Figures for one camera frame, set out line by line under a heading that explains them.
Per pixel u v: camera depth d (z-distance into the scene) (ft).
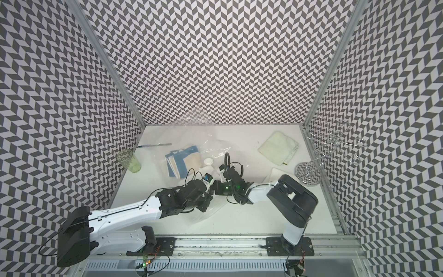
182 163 3.16
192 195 1.90
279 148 3.45
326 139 3.23
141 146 3.37
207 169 3.01
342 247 2.50
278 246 2.38
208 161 3.23
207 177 2.32
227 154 2.45
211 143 3.56
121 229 1.52
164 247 2.37
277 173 3.22
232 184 2.28
